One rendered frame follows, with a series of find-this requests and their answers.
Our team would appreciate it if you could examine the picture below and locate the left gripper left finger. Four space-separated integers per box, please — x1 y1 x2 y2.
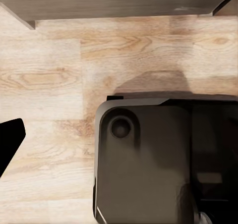
0 118 26 177

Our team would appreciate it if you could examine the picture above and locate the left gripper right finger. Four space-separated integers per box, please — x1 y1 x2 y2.
222 117 238 158

